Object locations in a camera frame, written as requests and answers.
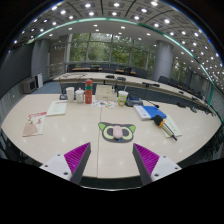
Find cat face mouse pad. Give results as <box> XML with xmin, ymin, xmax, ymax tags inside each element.
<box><xmin>97</xmin><ymin>121</ymin><xmax>137</xmax><ymax>144</ymax></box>

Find white notepad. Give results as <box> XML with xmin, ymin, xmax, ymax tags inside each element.
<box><xmin>161</xmin><ymin>114</ymin><xmax>183</xmax><ymax>138</ymax></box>

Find dark grey conference console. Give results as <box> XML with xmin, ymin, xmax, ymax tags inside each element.
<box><xmin>125</xmin><ymin>95</ymin><xmax>144</xmax><ymax>108</ymax></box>

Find white floor appliance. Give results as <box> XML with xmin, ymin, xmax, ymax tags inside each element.
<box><xmin>34</xmin><ymin>72</ymin><xmax>44</xmax><ymax>89</ymax></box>

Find grey box appliance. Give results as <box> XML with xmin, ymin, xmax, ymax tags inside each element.
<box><xmin>22</xmin><ymin>77</ymin><xmax>38</xmax><ymax>94</ymax></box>

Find black handheld microphone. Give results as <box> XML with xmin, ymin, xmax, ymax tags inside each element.
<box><xmin>152</xmin><ymin>114</ymin><xmax>179</xmax><ymax>142</ymax></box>

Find red and white booklet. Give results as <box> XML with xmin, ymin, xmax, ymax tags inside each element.
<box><xmin>22</xmin><ymin>111</ymin><xmax>48</xmax><ymax>138</ymax></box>

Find pink computer mouse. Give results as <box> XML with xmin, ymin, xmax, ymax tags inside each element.
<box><xmin>112</xmin><ymin>125</ymin><xmax>123</xmax><ymax>140</ymax></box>

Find white paper cup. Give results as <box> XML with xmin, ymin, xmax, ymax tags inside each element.
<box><xmin>65</xmin><ymin>86</ymin><xmax>76</xmax><ymax>103</ymax></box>

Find white paper document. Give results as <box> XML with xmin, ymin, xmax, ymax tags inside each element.
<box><xmin>45</xmin><ymin>100</ymin><xmax>69</xmax><ymax>117</ymax></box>

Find black gooseneck microphone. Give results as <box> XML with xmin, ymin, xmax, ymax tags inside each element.
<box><xmin>148</xmin><ymin>100</ymin><xmax>160</xmax><ymax>109</ymax></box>

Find blue book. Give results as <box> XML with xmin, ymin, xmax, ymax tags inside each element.
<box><xmin>133</xmin><ymin>104</ymin><xmax>168</xmax><ymax>121</ymax></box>

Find beige cardboard box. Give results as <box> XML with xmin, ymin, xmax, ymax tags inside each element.
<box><xmin>94</xmin><ymin>84</ymin><xmax>118</xmax><ymax>102</ymax></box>

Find red thermos bottle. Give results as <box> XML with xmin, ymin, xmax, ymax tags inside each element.
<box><xmin>84</xmin><ymin>78</ymin><xmax>94</xmax><ymax>105</ymax></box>

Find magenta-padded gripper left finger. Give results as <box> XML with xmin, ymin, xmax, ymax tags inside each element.
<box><xmin>39</xmin><ymin>142</ymin><xmax>92</xmax><ymax>185</ymax></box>

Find dark office chairs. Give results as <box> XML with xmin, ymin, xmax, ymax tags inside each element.
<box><xmin>66</xmin><ymin>61</ymin><xmax>214</xmax><ymax>108</ymax></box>

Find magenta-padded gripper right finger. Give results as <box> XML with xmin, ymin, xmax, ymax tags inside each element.
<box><xmin>131</xmin><ymin>143</ymin><xmax>183</xmax><ymax>186</ymax></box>

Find green printed paper cup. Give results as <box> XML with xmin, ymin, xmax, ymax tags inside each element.
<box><xmin>117</xmin><ymin>90</ymin><xmax>129</xmax><ymax>107</ymax></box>

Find white lidded mug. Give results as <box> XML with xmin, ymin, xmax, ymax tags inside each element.
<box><xmin>74</xmin><ymin>87</ymin><xmax>86</xmax><ymax>104</ymax></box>

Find colourful sticker sheet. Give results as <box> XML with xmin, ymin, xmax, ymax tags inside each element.
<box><xmin>91</xmin><ymin>99</ymin><xmax>115</xmax><ymax>110</ymax></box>

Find ceiling lights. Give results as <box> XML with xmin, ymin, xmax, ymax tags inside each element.
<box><xmin>13</xmin><ymin>0</ymin><xmax>224</xmax><ymax>84</ymax></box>

